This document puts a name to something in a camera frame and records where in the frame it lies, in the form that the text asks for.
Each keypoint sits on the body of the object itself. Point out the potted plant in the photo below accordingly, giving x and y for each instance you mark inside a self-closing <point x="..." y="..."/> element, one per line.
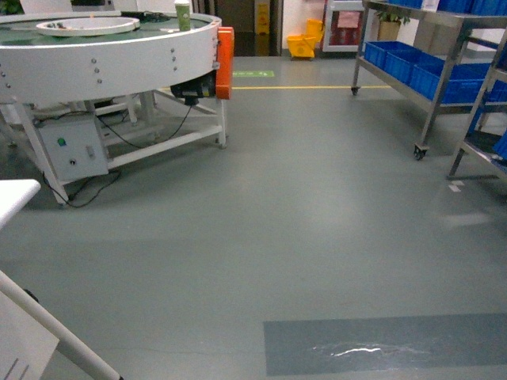
<point x="389" y="25"/>

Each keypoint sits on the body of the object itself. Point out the green paper cup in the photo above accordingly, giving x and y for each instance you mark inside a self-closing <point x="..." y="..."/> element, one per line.
<point x="182" y="8"/>

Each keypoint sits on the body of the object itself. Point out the blue bin on cart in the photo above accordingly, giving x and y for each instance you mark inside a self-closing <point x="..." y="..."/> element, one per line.
<point x="463" y="85"/>
<point x="400" y="64"/>
<point x="375" y="52"/>

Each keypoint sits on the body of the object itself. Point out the white round conveyor table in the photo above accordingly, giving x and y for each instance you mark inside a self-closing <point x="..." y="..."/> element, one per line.
<point x="150" y="86"/>

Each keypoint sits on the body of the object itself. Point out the steel shelf cart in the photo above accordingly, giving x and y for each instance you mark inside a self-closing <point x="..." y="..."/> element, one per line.
<point x="439" y="86"/>

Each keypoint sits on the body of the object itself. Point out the steel flow rack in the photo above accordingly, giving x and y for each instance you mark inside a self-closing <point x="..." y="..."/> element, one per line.
<point x="487" y="148"/>

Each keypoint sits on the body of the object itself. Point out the yellow mop bucket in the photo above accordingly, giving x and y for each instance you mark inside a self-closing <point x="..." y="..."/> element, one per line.
<point x="302" y="46"/>

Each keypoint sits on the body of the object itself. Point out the white control box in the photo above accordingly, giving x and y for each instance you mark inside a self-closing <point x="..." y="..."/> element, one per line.
<point x="74" y="146"/>

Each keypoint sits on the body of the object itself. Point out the orange motor cover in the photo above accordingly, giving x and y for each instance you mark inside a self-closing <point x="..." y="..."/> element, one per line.
<point x="225" y="58"/>

